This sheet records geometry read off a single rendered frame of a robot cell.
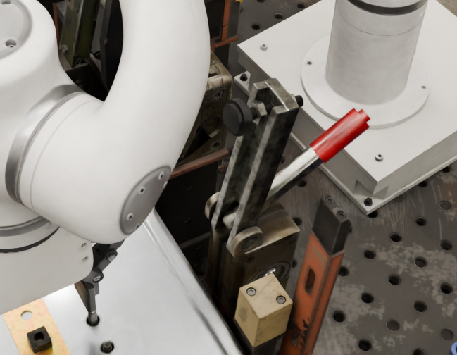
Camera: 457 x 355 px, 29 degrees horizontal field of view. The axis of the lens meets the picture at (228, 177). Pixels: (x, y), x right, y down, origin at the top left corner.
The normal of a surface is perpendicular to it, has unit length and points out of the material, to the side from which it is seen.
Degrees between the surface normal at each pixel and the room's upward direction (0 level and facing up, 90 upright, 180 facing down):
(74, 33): 78
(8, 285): 92
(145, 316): 0
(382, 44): 93
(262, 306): 0
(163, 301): 0
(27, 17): 11
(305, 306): 90
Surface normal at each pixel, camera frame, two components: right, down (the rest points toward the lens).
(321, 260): -0.87, 0.35
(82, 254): 0.63, 0.64
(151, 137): 0.62, 0.37
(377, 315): 0.07, -0.62
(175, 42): 0.73, 0.03
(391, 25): 0.10, 0.80
